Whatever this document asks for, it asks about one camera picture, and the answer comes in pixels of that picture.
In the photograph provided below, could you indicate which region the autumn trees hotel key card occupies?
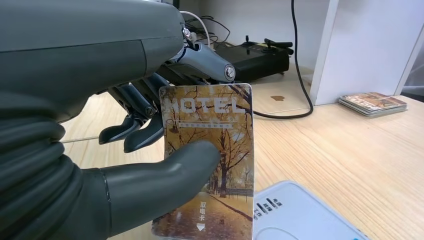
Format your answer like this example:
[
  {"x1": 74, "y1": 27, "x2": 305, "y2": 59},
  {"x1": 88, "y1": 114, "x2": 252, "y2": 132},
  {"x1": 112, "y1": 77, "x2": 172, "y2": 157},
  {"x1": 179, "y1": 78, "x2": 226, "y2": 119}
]
[{"x1": 151, "y1": 83, "x2": 255, "y2": 240}]

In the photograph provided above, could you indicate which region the stack of hotel key cards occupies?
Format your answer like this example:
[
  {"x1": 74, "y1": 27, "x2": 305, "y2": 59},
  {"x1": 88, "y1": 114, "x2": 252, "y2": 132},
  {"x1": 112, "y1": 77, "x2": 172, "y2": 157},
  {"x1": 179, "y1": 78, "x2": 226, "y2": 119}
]
[{"x1": 338, "y1": 92, "x2": 408, "y2": 117}]

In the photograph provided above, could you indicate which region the white card reader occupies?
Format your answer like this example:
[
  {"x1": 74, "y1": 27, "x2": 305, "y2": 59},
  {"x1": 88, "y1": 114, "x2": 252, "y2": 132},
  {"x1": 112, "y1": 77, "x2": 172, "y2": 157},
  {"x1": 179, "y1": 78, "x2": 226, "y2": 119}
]
[{"x1": 253, "y1": 180, "x2": 370, "y2": 240}]

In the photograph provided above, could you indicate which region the black remote controller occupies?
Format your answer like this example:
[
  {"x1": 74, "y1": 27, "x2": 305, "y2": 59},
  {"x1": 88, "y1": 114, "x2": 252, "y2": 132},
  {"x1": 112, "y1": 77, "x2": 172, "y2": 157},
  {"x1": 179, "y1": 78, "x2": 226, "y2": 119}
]
[{"x1": 211, "y1": 35, "x2": 295, "y2": 84}]

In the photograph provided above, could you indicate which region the white desk partition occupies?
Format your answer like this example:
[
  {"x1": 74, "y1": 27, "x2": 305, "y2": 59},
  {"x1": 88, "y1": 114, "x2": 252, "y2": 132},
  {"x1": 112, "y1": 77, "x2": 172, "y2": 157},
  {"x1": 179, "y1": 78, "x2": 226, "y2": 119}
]
[{"x1": 309, "y1": 0, "x2": 424, "y2": 107}]

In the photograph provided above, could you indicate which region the white cable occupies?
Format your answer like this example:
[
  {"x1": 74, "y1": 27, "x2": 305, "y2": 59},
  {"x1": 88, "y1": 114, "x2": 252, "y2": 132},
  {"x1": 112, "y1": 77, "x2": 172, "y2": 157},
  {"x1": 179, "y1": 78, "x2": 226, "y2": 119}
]
[{"x1": 180, "y1": 10, "x2": 212, "y2": 47}]

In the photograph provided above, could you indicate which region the thin black cable with clip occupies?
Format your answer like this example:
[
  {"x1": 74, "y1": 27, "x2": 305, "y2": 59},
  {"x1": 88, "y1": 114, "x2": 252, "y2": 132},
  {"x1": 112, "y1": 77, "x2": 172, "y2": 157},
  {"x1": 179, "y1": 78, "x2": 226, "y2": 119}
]
[{"x1": 184, "y1": 14, "x2": 232, "y2": 45}]

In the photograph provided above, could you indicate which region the long black cable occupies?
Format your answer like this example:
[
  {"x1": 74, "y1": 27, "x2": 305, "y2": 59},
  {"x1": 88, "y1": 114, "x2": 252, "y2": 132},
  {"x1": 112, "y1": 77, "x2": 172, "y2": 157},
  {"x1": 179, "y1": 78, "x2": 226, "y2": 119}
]
[{"x1": 253, "y1": 0, "x2": 315, "y2": 120}]

